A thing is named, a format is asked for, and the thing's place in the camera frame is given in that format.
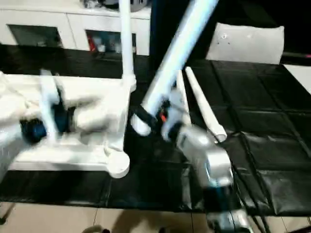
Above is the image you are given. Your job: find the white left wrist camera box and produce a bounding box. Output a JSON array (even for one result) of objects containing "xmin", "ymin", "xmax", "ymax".
[{"xmin": 38, "ymin": 68, "xmax": 66, "ymax": 144}]

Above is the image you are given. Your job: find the white flat board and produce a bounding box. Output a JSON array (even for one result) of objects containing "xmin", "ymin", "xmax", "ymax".
[{"xmin": 284, "ymin": 65, "xmax": 311, "ymax": 95}]

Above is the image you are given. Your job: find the small red item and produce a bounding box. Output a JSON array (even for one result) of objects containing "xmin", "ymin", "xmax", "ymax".
[{"xmin": 87, "ymin": 35, "xmax": 98, "ymax": 52}]

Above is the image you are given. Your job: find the white plastic table leg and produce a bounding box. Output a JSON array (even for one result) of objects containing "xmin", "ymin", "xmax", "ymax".
[
  {"xmin": 130, "ymin": 0, "xmax": 220, "ymax": 137},
  {"xmin": 185, "ymin": 67, "xmax": 228, "ymax": 143},
  {"xmin": 175, "ymin": 69, "xmax": 192, "ymax": 127},
  {"xmin": 119, "ymin": 0, "xmax": 138, "ymax": 93}
]

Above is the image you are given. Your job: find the white cabinet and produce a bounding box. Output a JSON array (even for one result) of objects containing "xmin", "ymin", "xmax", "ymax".
[{"xmin": 0, "ymin": 0, "xmax": 151, "ymax": 55}]

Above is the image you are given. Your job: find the white plastic bag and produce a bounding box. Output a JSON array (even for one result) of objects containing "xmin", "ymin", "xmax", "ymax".
[{"xmin": 207, "ymin": 22, "xmax": 286, "ymax": 65}]

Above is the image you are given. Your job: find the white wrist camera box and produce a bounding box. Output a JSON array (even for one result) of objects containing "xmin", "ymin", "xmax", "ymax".
[
  {"xmin": 38, "ymin": 68, "xmax": 66, "ymax": 144},
  {"xmin": 168, "ymin": 90, "xmax": 191, "ymax": 132}
]

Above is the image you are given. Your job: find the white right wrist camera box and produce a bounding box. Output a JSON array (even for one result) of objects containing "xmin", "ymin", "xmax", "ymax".
[{"xmin": 168, "ymin": 90, "xmax": 191, "ymax": 132}]

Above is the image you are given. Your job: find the white plastic table top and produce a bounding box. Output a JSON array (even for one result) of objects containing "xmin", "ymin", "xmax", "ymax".
[{"xmin": 0, "ymin": 70, "xmax": 138, "ymax": 179}]

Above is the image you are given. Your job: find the grey bag on cabinet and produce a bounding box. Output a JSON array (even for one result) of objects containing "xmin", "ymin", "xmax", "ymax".
[{"xmin": 104, "ymin": 0, "xmax": 149, "ymax": 11}]

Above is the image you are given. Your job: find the black work mat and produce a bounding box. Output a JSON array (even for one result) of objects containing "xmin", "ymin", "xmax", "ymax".
[{"xmin": 0, "ymin": 44, "xmax": 311, "ymax": 216}]

